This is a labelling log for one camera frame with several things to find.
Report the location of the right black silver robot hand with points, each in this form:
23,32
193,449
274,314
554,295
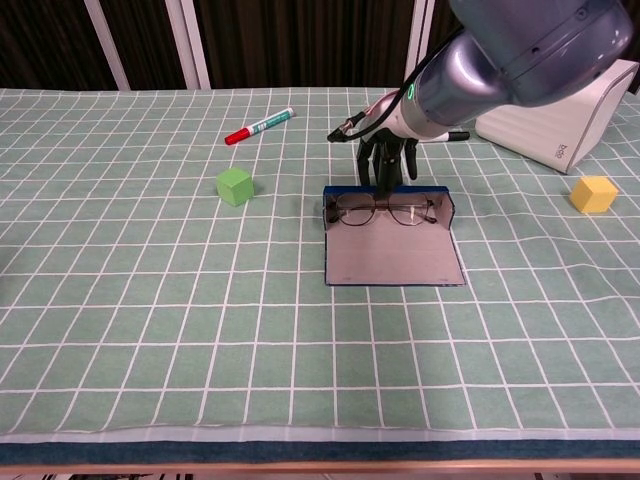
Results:
385,150

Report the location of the thin-framed round eyeglasses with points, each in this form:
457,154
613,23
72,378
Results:
355,210

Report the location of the blue glasses case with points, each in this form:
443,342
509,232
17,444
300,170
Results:
395,255

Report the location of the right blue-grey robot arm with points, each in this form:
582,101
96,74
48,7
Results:
525,50

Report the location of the white ribbed box device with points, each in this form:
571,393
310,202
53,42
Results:
525,132

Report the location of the black-capped whiteboard marker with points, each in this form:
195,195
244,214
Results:
457,135

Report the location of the red-capped whiteboard marker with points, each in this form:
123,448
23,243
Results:
260,126

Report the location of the green cube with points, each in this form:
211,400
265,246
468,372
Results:
234,187

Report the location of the yellow cube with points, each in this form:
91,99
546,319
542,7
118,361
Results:
595,195

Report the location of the green checkered tablecloth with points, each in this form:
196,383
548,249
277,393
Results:
150,300

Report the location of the dark blue under cloth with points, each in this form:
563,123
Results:
300,452

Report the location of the white partition post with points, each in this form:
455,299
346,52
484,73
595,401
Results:
190,45
419,45
107,45

